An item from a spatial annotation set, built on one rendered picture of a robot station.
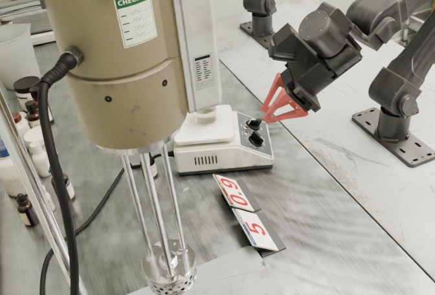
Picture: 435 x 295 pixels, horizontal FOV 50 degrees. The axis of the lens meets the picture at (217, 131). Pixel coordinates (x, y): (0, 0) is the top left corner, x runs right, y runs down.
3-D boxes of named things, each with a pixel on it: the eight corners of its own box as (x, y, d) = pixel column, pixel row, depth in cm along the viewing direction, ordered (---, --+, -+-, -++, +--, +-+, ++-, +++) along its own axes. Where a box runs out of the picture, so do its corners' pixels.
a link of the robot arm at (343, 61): (318, 67, 79) (353, 40, 76) (307, 46, 82) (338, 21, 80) (339, 85, 83) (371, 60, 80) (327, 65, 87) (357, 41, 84)
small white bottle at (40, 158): (40, 179, 99) (28, 150, 95) (37, 171, 102) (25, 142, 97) (55, 174, 100) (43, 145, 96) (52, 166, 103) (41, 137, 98)
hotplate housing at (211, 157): (267, 131, 106) (266, 102, 101) (274, 169, 96) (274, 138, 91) (170, 140, 107) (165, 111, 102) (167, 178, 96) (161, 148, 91)
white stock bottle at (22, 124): (26, 153, 107) (13, 123, 102) (10, 149, 109) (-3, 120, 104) (40, 141, 111) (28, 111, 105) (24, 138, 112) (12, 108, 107)
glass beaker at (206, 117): (189, 118, 98) (185, 85, 94) (214, 111, 100) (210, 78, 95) (197, 133, 94) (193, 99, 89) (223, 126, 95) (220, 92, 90)
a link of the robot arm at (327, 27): (318, 49, 72) (370, -15, 70) (288, 30, 79) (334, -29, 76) (354, 83, 80) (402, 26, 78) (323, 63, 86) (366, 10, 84)
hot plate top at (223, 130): (231, 107, 101) (231, 103, 101) (234, 140, 92) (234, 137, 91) (176, 112, 102) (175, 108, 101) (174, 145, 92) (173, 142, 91)
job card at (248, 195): (242, 180, 94) (241, 164, 91) (261, 209, 87) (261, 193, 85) (214, 189, 93) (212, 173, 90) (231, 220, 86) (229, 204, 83)
